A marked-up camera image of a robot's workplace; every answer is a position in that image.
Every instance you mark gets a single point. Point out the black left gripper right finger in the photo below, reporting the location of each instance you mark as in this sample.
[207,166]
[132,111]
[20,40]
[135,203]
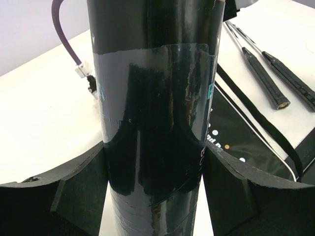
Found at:
[246,201]

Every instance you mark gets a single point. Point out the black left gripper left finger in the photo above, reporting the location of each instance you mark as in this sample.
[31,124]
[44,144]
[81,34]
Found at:
[67,200]

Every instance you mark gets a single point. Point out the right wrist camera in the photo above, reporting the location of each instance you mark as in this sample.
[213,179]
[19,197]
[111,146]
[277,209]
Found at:
[84,70]

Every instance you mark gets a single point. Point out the black shuttlecock tube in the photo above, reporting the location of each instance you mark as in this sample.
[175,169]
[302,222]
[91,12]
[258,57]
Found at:
[155,63]

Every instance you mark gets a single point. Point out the badminton racket black grip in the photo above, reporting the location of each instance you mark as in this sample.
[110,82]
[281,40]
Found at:
[283,72]
[276,97]

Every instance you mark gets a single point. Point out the black racket bag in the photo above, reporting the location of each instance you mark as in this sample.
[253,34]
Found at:
[232,130]

